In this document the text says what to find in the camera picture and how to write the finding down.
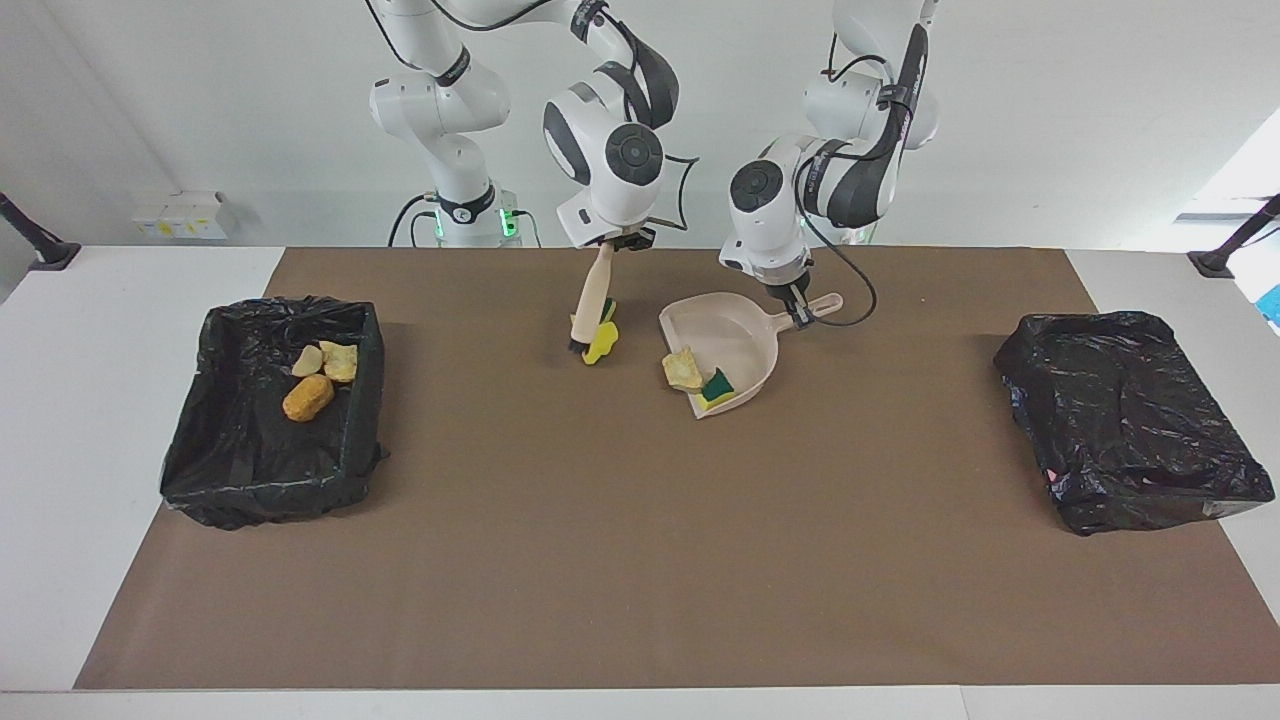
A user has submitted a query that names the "brown bread roll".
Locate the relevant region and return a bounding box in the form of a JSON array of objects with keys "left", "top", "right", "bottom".
[{"left": 281, "top": 373, "right": 336, "bottom": 423}]

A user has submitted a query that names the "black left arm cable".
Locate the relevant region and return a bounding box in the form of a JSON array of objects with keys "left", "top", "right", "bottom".
[{"left": 795, "top": 30, "right": 931, "bottom": 328}]

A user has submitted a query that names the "brown table mat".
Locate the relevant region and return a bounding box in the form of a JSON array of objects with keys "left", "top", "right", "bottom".
[{"left": 73, "top": 247, "right": 1280, "bottom": 691}]

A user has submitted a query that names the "beige plastic dustpan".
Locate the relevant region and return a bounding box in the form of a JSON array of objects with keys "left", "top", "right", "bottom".
[{"left": 658, "top": 291, "right": 844, "bottom": 420}]

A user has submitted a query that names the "beige hand brush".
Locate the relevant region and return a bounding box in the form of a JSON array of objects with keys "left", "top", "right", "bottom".
[{"left": 568, "top": 245, "right": 616, "bottom": 356}]

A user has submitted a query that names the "black bag lined bin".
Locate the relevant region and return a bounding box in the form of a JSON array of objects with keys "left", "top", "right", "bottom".
[
  {"left": 160, "top": 296, "right": 389, "bottom": 531},
  {"left": 992, "top": 310, "right": 1277, "bottom": 537}
]

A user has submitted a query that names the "black base cable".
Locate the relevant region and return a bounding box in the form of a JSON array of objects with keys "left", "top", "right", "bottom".
[{"left": 388, "top": 193, "right": 441, "bottom": 248}]

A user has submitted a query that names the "pale bread chunk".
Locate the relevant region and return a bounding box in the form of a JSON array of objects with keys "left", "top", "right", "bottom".
[{"left": 662, "top": 346, "right": 706, "bottom": 392}]

